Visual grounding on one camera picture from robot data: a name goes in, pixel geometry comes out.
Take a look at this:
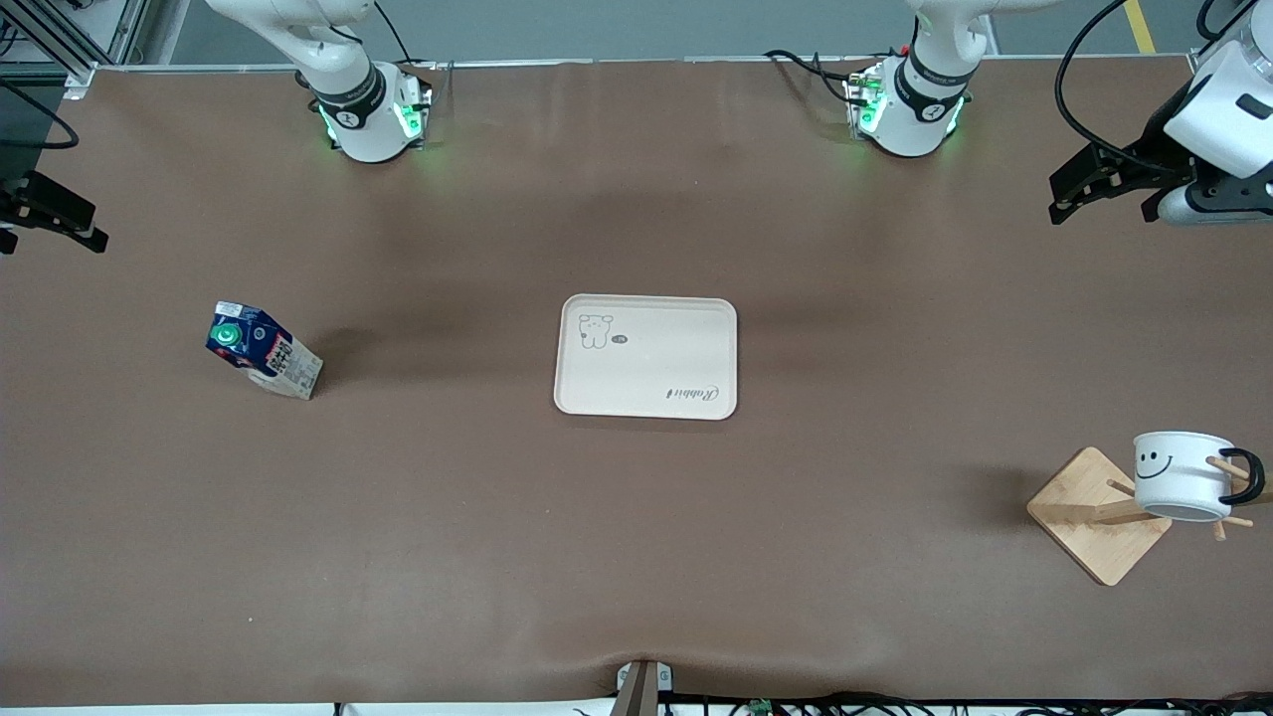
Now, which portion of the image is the blue white milk carton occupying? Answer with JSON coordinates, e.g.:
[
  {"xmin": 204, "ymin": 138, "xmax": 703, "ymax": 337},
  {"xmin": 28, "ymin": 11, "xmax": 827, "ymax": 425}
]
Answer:
[{"xmin": 206, "ymin": 300, "xmax": 325, "ymax": 401}]

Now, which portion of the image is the white smiley face mug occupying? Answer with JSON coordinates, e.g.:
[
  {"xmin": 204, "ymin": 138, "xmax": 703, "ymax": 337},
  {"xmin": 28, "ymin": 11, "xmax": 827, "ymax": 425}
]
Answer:
[{"xmin": 1134, "ymin": 431, "xmax": 1267, "ymax": 523}]

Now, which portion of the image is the cream rabbit print tray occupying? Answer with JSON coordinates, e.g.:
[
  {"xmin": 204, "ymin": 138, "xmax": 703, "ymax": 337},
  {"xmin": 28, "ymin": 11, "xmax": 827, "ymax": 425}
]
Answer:
[{"xmin": 553, "ymin": 293, "xmax": 739, "ymax": 421}]

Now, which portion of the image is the wooden mug tree stand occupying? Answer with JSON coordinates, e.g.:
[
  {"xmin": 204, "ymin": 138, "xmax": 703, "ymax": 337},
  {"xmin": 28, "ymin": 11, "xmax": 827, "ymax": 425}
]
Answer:
[{"xmin": 1026, "ymin": 447, "xmax": 1273, "ymax": 587}]

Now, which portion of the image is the brown table cover mat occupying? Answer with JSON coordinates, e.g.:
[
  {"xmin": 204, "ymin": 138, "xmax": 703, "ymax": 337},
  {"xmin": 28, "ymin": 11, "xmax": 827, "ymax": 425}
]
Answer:
[{"xmin": 0, "ymin": 58, "xmax": 1273, "ymax": 709}]

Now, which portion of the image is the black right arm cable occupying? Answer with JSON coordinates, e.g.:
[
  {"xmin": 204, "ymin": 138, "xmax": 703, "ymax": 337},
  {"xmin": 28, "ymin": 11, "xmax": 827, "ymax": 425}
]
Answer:
[{"xmin": 0, "ymin": 78, "xmax": 81, "ymax": 152}]

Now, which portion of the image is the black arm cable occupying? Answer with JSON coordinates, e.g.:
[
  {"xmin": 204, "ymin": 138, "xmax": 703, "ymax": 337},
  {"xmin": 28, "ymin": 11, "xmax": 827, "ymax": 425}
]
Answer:
[
  {"xmin": 0, "ymin": 78, "xmax": 81, "ymax": 152},
  {"xmin": 1055, "ymin": 0, "xmax": 1194, "ymax": 178}
]

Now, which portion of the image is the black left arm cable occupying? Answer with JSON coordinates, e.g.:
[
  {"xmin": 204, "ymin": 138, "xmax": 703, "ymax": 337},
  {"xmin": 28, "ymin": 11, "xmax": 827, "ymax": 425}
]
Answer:
[{"xmin": 1055, "ymin": 0, "xmax": 1194, "ymax": 178}]

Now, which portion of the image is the aluminium frame profile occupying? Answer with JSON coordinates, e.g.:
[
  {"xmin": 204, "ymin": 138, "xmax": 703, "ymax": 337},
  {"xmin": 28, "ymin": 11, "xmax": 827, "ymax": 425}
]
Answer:
[{"xmin": 0, "ymin": 0, "xmax": 150, "ymax": 100}]

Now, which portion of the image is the black left base cable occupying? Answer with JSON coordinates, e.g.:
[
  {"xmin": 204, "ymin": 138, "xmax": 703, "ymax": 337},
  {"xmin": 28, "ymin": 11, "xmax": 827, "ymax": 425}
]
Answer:
[{"xmin": 764, "ymin": 48, "xmax": 876, "ymax": 105}]

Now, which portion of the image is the black base cable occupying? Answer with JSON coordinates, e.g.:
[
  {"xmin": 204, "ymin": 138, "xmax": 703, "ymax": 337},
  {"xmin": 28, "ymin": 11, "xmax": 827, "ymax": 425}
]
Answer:
[
  {"xmin": 764, "ymin": 48, "xmax": 876, "ymax": 105},
  {"xmin": 373, "ymin": 0, "xmax": 444, "ymax": 95}
]

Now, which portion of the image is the black right base cable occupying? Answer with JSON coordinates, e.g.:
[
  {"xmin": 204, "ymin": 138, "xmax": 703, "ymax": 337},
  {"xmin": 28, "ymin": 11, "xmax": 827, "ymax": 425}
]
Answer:
[{"xmin": 373, "ymin": 0, "xmax": 444, "ymax": 95}]

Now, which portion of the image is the grey table edge bracket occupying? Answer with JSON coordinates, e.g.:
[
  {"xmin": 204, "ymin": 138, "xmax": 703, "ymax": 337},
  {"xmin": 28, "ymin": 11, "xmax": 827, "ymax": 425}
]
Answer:
[{"xmin": 616, "ymin": 659, "xmax": 675, "ymax": 716}]

